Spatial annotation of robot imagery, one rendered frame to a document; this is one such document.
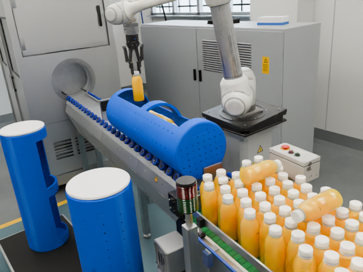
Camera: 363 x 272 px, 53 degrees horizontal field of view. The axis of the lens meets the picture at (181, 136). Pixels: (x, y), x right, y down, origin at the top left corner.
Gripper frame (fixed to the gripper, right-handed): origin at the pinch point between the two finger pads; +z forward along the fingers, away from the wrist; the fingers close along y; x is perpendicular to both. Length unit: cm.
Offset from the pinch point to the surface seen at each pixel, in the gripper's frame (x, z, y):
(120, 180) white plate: 69, 34, 43
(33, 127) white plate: -35, 34, 60
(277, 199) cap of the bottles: 127, 29, 7
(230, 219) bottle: 117, 37, 20
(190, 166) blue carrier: 77, 34, 12
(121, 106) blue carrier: 10.0, 18.9, 15.9
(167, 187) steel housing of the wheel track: 63, 49, 17
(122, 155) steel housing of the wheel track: 7, 51, 18
